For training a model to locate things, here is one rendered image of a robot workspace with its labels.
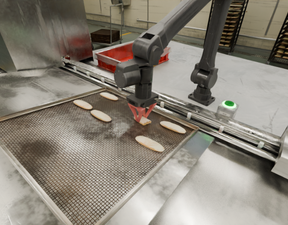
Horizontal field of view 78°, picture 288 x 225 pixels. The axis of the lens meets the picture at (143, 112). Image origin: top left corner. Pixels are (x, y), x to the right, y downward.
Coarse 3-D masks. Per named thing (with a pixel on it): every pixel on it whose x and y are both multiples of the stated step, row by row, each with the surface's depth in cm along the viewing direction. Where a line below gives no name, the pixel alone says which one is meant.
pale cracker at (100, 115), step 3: (93, 111) 68; (96, 111) 68; (99, 111) 68; (93, 114) 66; (96, 114) 66; (99, 114) 66; (102, 114) 66; (105, 114) 66; (96, 117) 65; (99, 117) 65; (102, 117) 64; (105, 117) 64; (108, 117) 65; (102, 120) 64; (105, 120) 64; (108, 120) 64
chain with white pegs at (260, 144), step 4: (80, 72) 118; (88, 72) 112; (120, 88) 98; (128, 92) 97; (156, 104) 88; (160, 104) 84; (176, 112) 82; (188, 112) 77; (184, 116) 80; (188, 116) 77; (212, 128) 74; (220, 128) 70; (232, 136) 70; (260, 144) 63; (260, 148) 64
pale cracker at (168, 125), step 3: (162, 123) 66; (165, 123) 65; (168, 123) 66; (171, 123) 66; (165, 126) 65; (168, 126) 64; (171, 126) 64; (174, 126) 64; (177, 126) 64; (171, 129) 64; (174, 129) 63; (177, 129) 63; (180, 129) 63; (183, 129) 63; (180, 132) 62; (183, 132) 62
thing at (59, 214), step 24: (72, 96) 76; (96, 96) 82; (0, 120) 57; (48, 120) 61; (120, 120) 66; (168, 120) 70; (0, 144) 48; (24, 144) 49; (48, 144) 50; (72, 144) 51; (96, 144) 53; (168, 144) 56; (24, 168) 42; (48, 168) 43; (96, 168) 45; (144, 168) 46; (72, 192) 38
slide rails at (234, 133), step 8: (104, 80) 107; (128, 88) 99; (168, 104) 86; (184, 112) 81; (192, 120) 76; (200, 120) 76; (224, 128) 72; (240, 136) 68; (248, 144) 65; (256, 144) 65; (264, 144) 65
